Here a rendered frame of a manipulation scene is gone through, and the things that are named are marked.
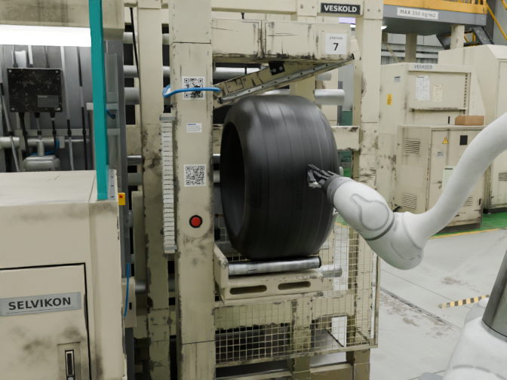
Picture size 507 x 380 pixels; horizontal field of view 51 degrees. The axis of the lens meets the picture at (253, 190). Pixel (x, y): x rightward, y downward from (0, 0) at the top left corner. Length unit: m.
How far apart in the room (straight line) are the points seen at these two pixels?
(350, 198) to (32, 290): 0.73
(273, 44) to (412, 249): 1.07
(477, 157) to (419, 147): 5.10
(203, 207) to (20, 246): 0.87
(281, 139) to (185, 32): 0.47
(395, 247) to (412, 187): 5.09
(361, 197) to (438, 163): 5.07
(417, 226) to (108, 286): 0.75
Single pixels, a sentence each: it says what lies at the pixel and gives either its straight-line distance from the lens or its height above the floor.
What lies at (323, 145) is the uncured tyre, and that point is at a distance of 1.71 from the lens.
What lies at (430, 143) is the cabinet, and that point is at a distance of 6.24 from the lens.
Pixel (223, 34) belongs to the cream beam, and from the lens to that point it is 2.08.
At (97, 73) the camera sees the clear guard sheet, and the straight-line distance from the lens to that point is 1.04.
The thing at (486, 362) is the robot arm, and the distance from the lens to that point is 1.12.
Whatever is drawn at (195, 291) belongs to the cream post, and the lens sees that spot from 1.89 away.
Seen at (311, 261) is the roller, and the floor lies 0.91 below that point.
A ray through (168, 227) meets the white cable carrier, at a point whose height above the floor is 1.04.
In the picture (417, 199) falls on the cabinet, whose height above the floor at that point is 0.41.
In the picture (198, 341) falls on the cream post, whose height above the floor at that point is 0.62.
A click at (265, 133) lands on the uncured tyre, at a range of 1.68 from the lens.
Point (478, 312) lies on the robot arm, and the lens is 1.33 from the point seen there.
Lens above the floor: 1.44
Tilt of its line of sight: 9 degrees down
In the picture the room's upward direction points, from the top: straight up
